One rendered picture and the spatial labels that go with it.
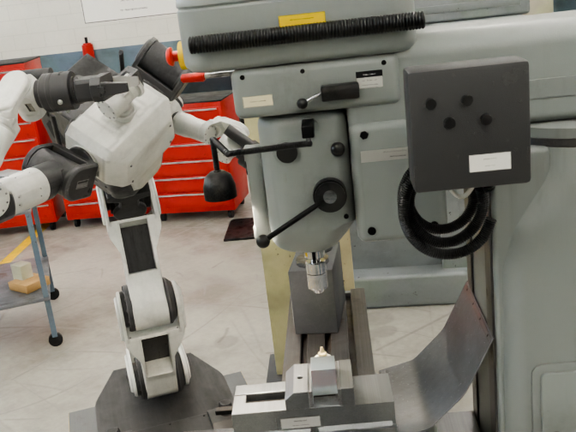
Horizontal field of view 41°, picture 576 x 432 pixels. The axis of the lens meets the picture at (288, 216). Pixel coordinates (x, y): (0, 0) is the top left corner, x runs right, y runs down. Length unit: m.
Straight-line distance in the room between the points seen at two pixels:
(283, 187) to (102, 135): 0.60
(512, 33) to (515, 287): 0.51
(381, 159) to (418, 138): 0.27
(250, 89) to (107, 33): 9.55
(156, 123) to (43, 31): 9.30
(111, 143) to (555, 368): 1.18
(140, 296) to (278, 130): 0.90
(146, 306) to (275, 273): 1.41
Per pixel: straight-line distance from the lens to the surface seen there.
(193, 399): 2.70
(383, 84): 1.56
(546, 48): 1.62
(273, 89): 1.56
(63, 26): 11.25
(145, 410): 2.71
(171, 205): 6.58
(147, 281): 2.34
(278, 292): 3.69
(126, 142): 2.04
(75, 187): 2.00
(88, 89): 1.81
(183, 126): 2.40
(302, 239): 1.67
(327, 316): 2.11
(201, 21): 1.55
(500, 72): 1.33
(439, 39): 1.58
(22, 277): 4.80
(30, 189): 1.90
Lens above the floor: 1.90
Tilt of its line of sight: 17 degrees down
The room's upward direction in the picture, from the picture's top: 7 degrees counter-clockwise
